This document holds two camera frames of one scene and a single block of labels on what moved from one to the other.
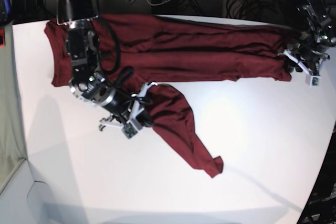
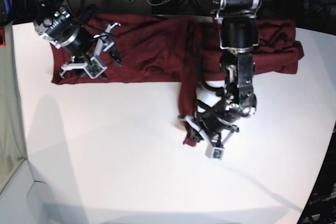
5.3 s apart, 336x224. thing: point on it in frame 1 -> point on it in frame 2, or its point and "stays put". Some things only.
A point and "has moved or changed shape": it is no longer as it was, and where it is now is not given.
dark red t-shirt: [155, 53] has moved or changed shape
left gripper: [135, 111] -> [78, 68]
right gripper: [312, 68] -> [212, 138]
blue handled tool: [8, 4] stays put
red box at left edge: [2, 38] stays put
